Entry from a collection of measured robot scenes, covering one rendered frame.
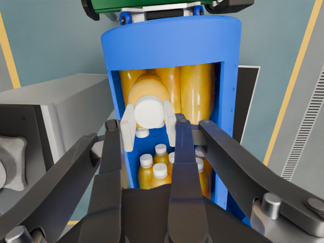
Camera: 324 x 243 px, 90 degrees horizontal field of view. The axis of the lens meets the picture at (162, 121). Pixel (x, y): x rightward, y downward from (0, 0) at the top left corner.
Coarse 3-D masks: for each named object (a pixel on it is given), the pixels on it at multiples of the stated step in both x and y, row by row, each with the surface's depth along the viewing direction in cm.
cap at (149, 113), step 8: (136, 104) 21; (144, 104) 20; (152, 104) 20; (160, 104) 20; (136, 112) 20; (144, 112) 20; (152, 112) 20; (160, 112) 20; (136, 120) 20; (144, 120) 20; (152, 120) 20; (160, 120) 21
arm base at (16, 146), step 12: (0, 144) 45; (12, 144) 46; (24, 144) 47; (0, 156) 43; (12, 156) 46; (24, 156) 49; (12, 168) 46; (24, 168) 50; (12, 180) 48; (24, 180) 51
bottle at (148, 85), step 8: (136, 80) 31; (144, 80) 25; (152, 80) 25; (160, 80) 29; (136, 88) 24; (144, 88) 23; (152, 88) 23; (160, 88) 24; (128, 96) 25; (136, 96) 23; (144, 96) 21; (152, 96) 21; (160, 96) 23; (168, 96) 25
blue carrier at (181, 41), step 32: (128, 32) 24; (160, 32) 23; (192, 32) 23; (224, 32) 24; (128, 64) 26; (160, 64) 24; (192, 64) 24; (224, 64) 27; (224, 96) 29; (160, 128) 57; (224, 128) 32; (128, 160) 42; (224, 192) 40
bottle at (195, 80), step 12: (180, 72) 36; (192, 72) 34; (204, 72) 34; (180, 84) 38; (192, 84) 35; (204, 84) 35; (192, 96) 36; (204, 96) 36; (192, 108) 37; (204, 108) 37; (192, 120) 38
